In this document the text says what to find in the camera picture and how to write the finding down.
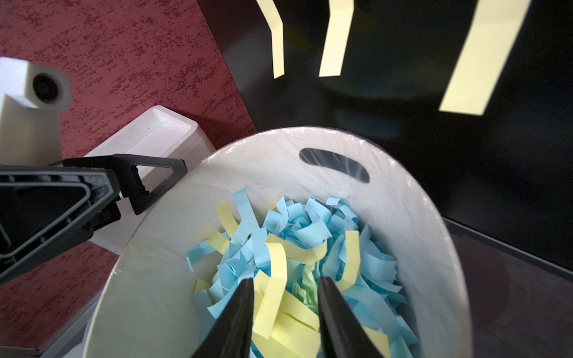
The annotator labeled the pile of paper strips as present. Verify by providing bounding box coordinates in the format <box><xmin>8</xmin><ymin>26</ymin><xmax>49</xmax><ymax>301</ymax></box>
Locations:
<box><xmin>185</xmin><ymin>189</ymin><xmax>419</xmax><ymax>357</ymax></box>

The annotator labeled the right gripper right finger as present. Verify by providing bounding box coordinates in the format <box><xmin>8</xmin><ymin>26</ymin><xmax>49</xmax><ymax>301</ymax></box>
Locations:
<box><xmin>318</xmin><ymin>277</ymin><xmax>384</xmax><ymax>358</ymax></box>

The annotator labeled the yellow sticky note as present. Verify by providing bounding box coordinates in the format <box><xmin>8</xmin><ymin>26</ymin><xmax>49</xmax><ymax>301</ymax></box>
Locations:
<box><xmin>257</xmin><ymin>0</ymin><xmax>285</xmax><ymax>79</ymax></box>
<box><xmin>439</xmin><ymin>0</ymin><xmax>531</xmax><ymax>116</ymax></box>
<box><xmin>319</xmin><ymin>0</ymin><xmax>355</xmax><ymax>78</ymax></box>

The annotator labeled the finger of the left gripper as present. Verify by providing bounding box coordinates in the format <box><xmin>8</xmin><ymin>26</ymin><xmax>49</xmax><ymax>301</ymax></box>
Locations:
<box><xmin>62</xmin><ymin>155</ymin><xmax>187</xmax><ymax>214</ymax></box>
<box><xmin>1</xmin><ymin>164</ymin><xmax>119</xmax><ymax>283</ymax></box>

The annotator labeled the black computer monitor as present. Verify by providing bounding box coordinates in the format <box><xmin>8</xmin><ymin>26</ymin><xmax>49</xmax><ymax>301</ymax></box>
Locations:
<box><xmin>199</xmin><ymin>1</ymin><xmax>572</xmax><ymax>269</ymax></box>

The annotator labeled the white styrofoam box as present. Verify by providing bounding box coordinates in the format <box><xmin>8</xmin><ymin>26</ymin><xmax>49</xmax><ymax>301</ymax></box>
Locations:
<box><xmin>87</xmin><ymin>105</ymin><xmax>215</xmax><ymax>254</ymax></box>

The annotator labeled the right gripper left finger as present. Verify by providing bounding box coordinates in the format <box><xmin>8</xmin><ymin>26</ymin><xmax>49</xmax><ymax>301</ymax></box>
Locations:
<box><xmin>192</xmin><ymin>278</ymin><xmax>255</xmax><ymax>358</ymax></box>

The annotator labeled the white waste basket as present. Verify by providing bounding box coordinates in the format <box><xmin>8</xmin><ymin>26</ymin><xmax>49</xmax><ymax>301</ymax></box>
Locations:
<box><xmin>84</xmin><ymin>127</ymin><xmax>472</xmax><ymax>357</ymax></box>

